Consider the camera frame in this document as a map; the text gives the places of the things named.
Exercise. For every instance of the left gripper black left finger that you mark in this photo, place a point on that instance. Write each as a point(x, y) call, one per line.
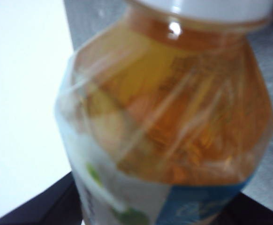
point(45, 206)

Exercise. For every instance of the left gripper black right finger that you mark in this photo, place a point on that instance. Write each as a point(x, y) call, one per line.
point(263, 213)

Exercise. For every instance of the jasmine oolong tea bottle white label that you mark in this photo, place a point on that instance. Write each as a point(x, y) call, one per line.
point(174, 105)

